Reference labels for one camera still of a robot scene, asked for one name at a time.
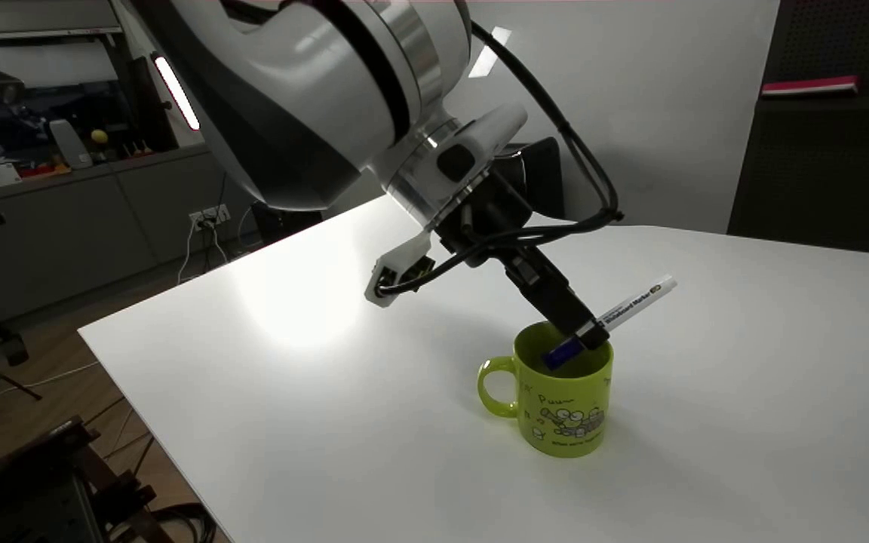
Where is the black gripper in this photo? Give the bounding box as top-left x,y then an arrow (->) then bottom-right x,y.
430,164 -> 611,356

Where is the light green mug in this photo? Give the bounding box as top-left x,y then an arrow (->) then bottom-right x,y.
472,320 -> 618,461

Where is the black computer tower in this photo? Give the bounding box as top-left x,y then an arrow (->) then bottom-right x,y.
491,136 -> 570,221

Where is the tall black cabinet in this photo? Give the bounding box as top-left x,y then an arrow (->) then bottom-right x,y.
725,0 -> 869,260

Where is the pink flat item on shelf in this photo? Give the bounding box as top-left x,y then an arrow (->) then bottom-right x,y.
757,72 -> 860,104

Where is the bright studio light panel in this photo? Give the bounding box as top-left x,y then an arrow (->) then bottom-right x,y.
150,50 -> 205,136

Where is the grey low counter cabinet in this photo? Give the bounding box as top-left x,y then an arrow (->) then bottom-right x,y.
0,136 -> 261,342

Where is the white plastic bottle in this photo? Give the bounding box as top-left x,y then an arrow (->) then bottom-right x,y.
46,116 -> 97,172

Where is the black floor equipment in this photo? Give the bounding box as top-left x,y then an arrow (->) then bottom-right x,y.
0,412 -> 221,543

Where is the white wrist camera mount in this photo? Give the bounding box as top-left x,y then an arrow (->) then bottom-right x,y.
365,232 -> 441,309

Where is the white wall power outlet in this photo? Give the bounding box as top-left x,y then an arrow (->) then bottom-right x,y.
188,201 -> 234,230

